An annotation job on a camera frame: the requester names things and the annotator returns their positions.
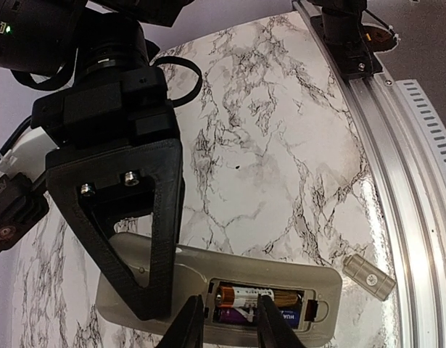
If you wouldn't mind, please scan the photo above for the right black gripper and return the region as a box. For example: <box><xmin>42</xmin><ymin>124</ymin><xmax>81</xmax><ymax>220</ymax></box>
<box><xmin>30</xmin><ymin>67</ymin><xmax>185</xmax><ymax>320</ymax></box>

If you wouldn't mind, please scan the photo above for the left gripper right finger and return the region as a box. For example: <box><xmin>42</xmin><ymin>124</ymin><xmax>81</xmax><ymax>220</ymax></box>
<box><xmin>257</xmin><ymin>296</ymin><xmax>306</xmax><ymax>348</ymax></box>

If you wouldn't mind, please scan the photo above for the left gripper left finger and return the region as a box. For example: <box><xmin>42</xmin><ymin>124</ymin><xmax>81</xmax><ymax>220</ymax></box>
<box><xmin>160</xmin><ymin>295</ymin><xmax>205</xmax><ymax>348</ymax></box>

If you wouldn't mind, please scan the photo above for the gold black battery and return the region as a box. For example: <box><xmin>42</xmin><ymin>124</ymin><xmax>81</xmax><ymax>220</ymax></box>
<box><xmin>215</xmin><ymin>285</ymin><xmax>302</xmax><ymax>308</ymax></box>

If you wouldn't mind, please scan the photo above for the grey remote control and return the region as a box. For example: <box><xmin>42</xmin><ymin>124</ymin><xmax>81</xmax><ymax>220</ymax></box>
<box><xmin>96</xmin><ymin>245</ymin><xmax>342</xmax><ymax>347</ymax></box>

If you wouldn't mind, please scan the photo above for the grey battery cover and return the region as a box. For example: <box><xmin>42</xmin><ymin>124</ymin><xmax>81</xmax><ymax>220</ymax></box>
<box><xmin>343</xmin><ymin>254</ymin><xmax>396</xmax><ymax>302</ymax></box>

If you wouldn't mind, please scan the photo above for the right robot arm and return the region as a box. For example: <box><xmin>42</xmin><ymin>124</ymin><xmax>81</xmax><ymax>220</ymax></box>
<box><xmin>0</xmin><ymin>1</ymin><xmax>202</xmax><ymax>320</ymax></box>

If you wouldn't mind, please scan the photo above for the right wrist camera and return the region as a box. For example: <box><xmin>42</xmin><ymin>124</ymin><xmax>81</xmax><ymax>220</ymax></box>
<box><xmin>0</xmin><ymin>128</ymin><xmax>57</xmax><ymax>252</ymax></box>

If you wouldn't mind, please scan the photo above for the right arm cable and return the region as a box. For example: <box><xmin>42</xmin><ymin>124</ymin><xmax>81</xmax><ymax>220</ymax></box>
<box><xmin>8</xmin><ymin>39</ymin><xmax>204</xmax><ymax>109</ymax></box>

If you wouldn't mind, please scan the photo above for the front aluminium rail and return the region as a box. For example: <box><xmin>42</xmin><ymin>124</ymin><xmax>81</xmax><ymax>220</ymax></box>
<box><xmin>291</xmin><ymin>0</ymin><xmax>446</xmax><ymax>348</ymax></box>

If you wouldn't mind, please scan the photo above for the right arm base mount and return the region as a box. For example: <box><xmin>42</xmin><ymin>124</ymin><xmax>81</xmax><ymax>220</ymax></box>
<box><xmin>310</xmin><ymin>0</ymin><xmax>400</xmax><ymax>80</ymax></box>

